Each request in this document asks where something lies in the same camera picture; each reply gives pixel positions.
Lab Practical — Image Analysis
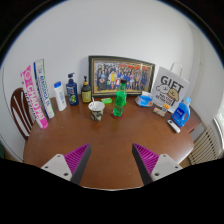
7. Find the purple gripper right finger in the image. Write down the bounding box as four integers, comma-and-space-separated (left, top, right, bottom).
131, 143, 184, 186

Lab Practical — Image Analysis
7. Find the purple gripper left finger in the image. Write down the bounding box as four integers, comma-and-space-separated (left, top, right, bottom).
41, 143, 92, 186

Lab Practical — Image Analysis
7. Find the green plastic soda bottle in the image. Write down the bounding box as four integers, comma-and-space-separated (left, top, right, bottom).
113, 79, 127, 117

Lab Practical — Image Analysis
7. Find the white remote control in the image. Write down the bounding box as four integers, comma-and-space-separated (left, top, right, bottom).
167, 120, 181, 133

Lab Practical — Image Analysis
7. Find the patterned mug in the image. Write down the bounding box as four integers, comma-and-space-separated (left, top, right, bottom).
88, 101, 105, 121

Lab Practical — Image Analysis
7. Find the small colourful box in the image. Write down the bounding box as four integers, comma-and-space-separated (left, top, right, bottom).
153, 104, 169, 117

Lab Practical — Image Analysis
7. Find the red round coaster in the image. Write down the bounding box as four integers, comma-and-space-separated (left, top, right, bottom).
110, 111, 124, 119

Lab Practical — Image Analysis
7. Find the blue detergent bottle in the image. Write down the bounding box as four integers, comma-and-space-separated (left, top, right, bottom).
172, 97, 191, 127

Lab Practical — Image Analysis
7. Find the white spoon in mug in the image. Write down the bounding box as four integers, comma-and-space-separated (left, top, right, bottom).
92, 97, 96, 110

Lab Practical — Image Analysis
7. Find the white radiator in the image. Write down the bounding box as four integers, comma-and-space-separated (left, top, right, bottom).
188, 125, 221, 165

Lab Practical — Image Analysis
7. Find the white lotion bottle blue cap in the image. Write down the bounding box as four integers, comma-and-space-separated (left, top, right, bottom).
54, 81, 67, 111

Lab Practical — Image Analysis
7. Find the dark yellow-label pump bottle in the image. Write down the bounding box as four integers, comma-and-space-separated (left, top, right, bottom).
81, 77, 91, 103

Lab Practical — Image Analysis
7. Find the green soap bar right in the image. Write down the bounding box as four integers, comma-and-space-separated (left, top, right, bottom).
101, 98, 113, 104

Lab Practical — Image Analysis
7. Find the brown wooden chair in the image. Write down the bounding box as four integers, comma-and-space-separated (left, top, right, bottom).
10, 88, 34, 140

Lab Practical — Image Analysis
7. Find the blue pump bottle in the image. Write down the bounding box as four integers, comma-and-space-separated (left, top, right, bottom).
66, 73, 79, 106

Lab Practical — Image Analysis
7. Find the white gift paper bag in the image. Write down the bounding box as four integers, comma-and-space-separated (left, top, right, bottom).
151, 66, 189, 113

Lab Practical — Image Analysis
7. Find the pink white tube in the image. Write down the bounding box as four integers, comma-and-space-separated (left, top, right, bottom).
20, 66, 48, 129

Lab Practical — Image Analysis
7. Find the framed group photo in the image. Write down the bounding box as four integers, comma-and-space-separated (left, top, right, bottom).
88, 56, 155, 97

